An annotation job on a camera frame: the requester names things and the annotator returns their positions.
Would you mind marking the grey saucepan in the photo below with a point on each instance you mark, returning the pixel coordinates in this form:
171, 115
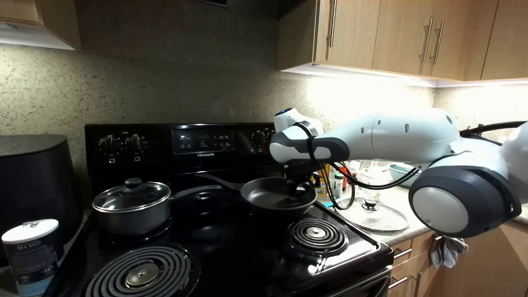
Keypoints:
132, 223

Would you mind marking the yellow spice bag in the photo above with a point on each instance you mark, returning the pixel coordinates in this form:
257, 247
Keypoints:
322, 183

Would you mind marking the small glass saucepan lid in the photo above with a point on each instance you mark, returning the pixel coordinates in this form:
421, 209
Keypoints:
132, 195

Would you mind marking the under-cabinet light strip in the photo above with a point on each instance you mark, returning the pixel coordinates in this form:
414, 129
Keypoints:
384, 74

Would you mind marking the black frying pan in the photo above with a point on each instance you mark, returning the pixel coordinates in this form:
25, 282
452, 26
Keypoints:
269, 195

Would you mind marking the orange sauce bottle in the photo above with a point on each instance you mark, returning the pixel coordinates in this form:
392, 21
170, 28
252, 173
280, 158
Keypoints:
345, 172

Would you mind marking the wooden base cabinet with drawers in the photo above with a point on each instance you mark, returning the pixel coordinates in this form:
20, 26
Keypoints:
483, 269

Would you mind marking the grey cloth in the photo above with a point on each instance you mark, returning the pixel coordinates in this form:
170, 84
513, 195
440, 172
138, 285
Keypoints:
447, 251

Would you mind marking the black countertop appliance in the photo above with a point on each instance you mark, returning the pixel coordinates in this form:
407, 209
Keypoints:
33, 175

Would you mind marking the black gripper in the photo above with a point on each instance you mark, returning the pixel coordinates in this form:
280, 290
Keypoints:
298, 175

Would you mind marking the large glass pot lid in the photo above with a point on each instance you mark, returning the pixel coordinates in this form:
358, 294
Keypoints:
384, 219

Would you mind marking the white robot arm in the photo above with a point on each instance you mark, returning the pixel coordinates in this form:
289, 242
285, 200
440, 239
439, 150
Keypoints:
396, 134

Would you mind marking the black electric stove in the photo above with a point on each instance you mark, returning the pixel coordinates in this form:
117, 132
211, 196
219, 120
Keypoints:
219, 257

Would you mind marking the black coil stove burner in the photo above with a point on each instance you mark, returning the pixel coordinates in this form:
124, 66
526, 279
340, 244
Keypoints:
315, 236
137, 274

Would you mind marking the wide wooden wall cabinet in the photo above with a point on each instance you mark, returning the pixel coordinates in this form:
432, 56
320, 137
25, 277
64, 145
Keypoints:
373, 33

